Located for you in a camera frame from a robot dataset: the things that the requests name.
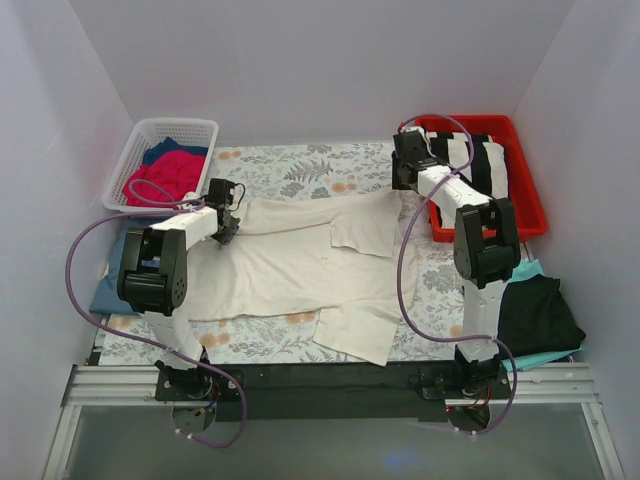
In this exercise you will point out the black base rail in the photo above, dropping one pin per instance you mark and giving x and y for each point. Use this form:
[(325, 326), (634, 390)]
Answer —
[(322, 391)]

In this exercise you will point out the cream white t-shirt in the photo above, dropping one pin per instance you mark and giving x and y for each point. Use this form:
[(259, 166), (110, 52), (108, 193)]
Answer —
[(340, 256)]

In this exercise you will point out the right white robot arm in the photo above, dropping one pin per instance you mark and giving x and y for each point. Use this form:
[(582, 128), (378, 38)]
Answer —
[(486, 251)]

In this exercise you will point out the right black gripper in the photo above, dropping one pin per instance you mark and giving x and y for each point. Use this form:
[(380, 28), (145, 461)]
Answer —
[(400, 175)]

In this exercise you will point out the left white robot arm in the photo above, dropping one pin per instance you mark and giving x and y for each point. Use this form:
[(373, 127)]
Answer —
[(153, 275)]

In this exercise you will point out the red crumpled t-shirt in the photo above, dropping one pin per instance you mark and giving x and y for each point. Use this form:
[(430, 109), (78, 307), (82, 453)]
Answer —
[(169, 178)]

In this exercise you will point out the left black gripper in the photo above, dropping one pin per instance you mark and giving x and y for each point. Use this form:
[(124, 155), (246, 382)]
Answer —
[(228, 228)]

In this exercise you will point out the red plastic bin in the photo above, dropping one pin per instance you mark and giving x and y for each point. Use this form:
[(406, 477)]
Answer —
[(529, 213)]

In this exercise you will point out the aluminium frame rail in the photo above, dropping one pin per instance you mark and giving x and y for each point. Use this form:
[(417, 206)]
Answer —
[(552, 383)]

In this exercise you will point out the blue folded t-shirt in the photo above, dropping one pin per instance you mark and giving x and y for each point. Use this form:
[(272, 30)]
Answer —
[(106, 300)]

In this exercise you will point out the black white striped shirt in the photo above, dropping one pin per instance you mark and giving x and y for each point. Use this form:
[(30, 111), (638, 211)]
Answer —
[(488, 171)]

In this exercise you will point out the floral table mat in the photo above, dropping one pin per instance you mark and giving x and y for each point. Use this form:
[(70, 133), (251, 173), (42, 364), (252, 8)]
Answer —
[(302, 172)]

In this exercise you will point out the teal folded t-shirt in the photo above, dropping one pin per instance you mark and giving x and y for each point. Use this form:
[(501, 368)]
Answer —
[(527, 270)]

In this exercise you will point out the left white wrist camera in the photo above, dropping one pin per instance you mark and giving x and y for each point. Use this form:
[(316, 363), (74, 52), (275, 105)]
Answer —
[(191, 200)]

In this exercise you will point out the white plastic laundry basket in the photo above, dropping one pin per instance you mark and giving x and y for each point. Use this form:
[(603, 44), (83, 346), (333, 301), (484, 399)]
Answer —
[(146, 134)]

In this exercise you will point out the navy blue t-shirt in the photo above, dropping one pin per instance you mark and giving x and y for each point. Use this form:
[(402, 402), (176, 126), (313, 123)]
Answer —
[(152, 154)]

